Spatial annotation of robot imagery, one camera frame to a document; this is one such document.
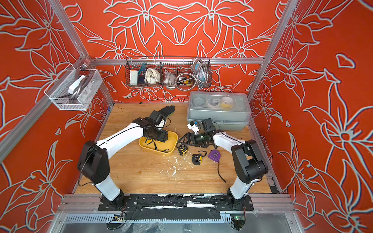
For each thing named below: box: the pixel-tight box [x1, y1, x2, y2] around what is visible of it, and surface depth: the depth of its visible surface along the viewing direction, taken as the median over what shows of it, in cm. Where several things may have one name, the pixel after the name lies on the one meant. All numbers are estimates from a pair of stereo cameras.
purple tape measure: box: [207, 149, 227, 184], surface depth 89 cm
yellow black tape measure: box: [177, 144, 188, 157], surface depth 92 cm
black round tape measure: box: [191, 150, 207, 166], surface depth 87 cm
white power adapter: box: [67, 74, 87, 95], surface depth 71 cm
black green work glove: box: [158, 105, 175, 118], surface depth 116 cm
